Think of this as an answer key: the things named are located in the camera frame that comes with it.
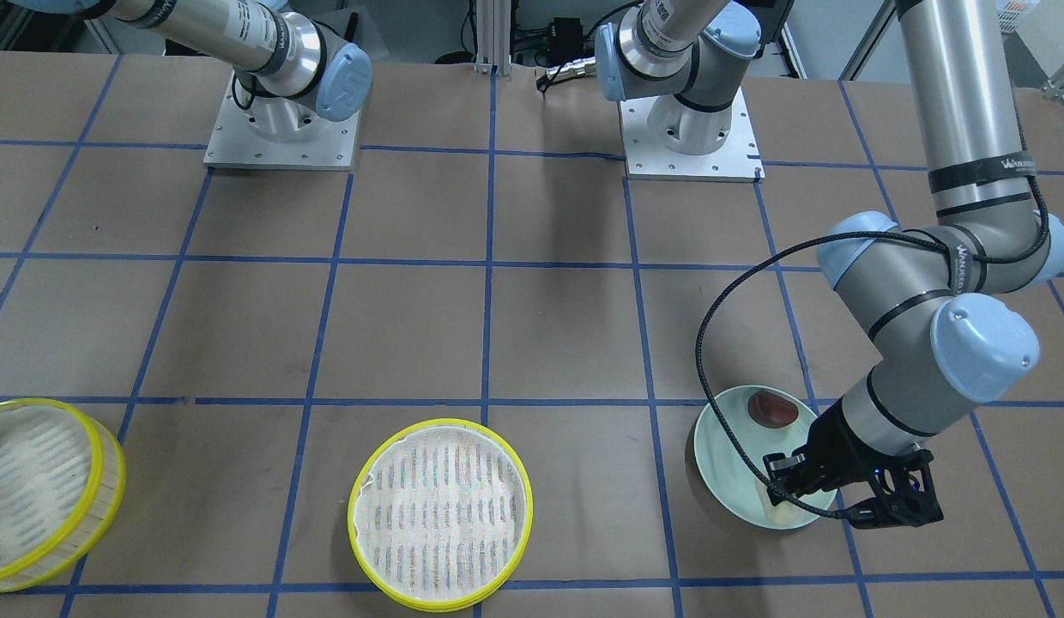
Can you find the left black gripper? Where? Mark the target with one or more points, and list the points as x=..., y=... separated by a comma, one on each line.
x=842, y=446

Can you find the yellow rimmed steamer basket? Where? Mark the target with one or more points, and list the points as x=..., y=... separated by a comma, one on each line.
x=440, y=514
x=62, y=479

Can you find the white bun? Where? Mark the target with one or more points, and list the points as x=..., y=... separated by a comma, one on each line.
x=783, y=515

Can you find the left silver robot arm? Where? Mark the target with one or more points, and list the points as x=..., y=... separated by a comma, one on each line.
x=928, y=297

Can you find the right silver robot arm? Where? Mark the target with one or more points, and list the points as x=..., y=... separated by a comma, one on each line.
x=291, y=56

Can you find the brown bun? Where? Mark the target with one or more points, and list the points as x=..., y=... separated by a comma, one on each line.
x=768, y=409

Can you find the pale green plate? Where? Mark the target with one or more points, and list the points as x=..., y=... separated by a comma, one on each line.
x=720, y=465

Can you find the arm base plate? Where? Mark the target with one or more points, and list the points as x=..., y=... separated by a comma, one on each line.
x=664, y=140
x=277, y=134

